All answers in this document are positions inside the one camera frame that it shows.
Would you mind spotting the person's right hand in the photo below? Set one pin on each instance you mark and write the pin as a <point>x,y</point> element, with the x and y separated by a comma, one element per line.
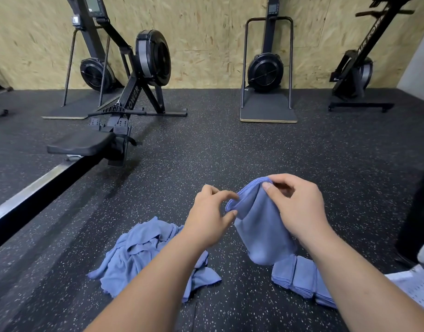
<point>302,207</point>

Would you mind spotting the person's left hand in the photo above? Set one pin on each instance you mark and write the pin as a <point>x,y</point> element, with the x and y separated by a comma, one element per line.
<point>210,217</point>

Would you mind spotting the row of blue towels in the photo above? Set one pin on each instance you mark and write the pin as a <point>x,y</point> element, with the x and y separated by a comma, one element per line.
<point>260,228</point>

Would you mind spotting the plain blue towel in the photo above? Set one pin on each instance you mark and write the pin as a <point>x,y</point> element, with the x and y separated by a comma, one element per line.
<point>304,275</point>
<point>283,271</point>

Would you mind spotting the blue towel pile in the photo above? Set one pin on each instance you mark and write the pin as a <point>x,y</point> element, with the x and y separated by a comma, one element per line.
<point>132,256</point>

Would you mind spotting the white perforated metal rack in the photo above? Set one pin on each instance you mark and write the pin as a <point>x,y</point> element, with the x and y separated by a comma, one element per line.
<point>416,280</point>

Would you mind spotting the person's right forearm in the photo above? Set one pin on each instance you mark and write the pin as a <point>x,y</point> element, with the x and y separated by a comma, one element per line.
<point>367,290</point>

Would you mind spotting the person's left forearm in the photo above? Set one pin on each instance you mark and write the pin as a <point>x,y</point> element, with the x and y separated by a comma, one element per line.
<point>146,290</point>

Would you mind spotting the black printed punching bag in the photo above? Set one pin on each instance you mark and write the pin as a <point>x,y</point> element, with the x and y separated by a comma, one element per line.
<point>418,217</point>

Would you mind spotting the black ski trainer wooden-edged platform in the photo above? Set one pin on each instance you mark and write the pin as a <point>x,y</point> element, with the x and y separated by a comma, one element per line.
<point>266,71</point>

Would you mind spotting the black upright exercise machine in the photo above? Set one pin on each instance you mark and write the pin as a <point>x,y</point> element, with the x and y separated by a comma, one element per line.
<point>354,74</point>

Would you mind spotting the black ski trainer grey platform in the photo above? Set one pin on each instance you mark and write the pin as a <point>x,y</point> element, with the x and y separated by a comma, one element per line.
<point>94,72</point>

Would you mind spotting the black rowing machine with rail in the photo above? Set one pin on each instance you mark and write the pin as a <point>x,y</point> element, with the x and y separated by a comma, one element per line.
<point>77,141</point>

